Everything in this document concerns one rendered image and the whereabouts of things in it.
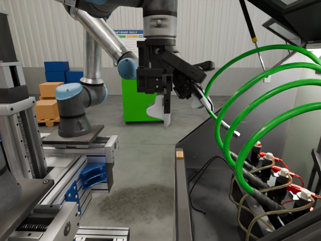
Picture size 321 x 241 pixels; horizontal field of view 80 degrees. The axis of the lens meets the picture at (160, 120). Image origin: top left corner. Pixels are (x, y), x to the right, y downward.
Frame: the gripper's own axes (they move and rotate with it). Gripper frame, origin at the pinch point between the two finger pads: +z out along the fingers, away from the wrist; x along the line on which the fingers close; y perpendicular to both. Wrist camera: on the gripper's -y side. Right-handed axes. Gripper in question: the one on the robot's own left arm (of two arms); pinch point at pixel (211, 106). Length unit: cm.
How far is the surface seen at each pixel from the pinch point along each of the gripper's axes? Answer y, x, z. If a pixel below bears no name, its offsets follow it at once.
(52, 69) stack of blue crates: 415, -275, -448
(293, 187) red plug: -8.3, 13.0, 30.1
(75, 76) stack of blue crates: 381, -317, -397
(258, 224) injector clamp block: 3.9, 13.5, 35.2
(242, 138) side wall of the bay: 4.3, -33.7, 16.1
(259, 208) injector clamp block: 3.4, 7.4, 33.7
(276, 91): -18.3, 20.4, 9.3
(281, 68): -22.3, 12.6, 4.7
